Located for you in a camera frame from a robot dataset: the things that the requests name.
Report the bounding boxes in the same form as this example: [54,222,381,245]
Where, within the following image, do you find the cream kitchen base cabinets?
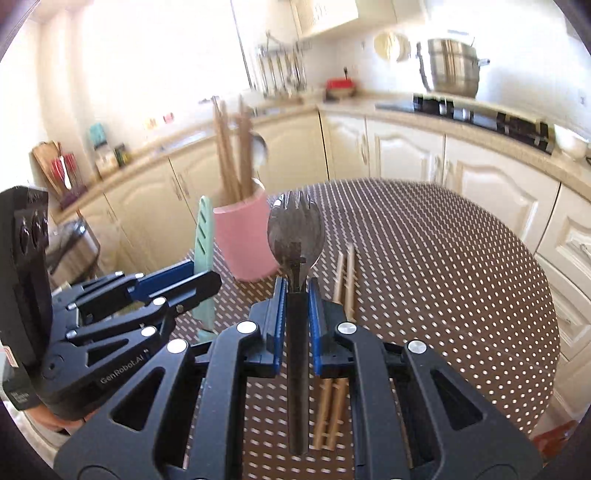
[60,111,591,416]

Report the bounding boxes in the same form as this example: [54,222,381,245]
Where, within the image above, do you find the black cooktop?
[375,92,556,154]

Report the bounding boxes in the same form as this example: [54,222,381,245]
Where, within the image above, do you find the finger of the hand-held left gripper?
[44,271,223,409]
[51,260,197,324]

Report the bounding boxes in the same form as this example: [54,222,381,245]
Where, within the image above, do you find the wooden cutting board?
[31,140,65,199]

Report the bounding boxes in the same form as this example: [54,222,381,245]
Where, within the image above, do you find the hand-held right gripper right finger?
[308,277,543,480]

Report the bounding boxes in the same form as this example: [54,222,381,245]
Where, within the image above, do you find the pink cup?
[212,188,280,283]

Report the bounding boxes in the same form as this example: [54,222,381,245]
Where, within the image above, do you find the white bowl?
[553,124,590,161]

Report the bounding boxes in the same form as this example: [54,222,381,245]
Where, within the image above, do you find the stainless steel stock pot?
[417,38,491,99]

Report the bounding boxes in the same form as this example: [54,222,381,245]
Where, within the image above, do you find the clear storage jar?
[94,147,119,180]

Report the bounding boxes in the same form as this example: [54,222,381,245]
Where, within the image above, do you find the cream wall cabinet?
[294,0,362,40]

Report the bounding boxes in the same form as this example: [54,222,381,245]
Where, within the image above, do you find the silver metal spoon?
[249,133,270,186]

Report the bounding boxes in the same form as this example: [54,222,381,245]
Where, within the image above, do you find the red handled knife set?
[52,153,89,208]

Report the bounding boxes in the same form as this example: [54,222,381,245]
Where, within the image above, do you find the dark metal spork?
[267,191,322,456]

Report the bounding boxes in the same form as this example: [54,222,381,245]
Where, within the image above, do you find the yellow round wall hanging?
[372,30,413,64]

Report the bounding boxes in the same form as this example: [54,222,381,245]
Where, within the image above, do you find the beige kitchen countertop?
[51,90,591,217]

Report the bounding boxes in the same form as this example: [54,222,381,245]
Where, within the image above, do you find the teal box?
[88,123,110,149]

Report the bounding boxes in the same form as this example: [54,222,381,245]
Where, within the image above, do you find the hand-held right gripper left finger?
[54,277,287,480]

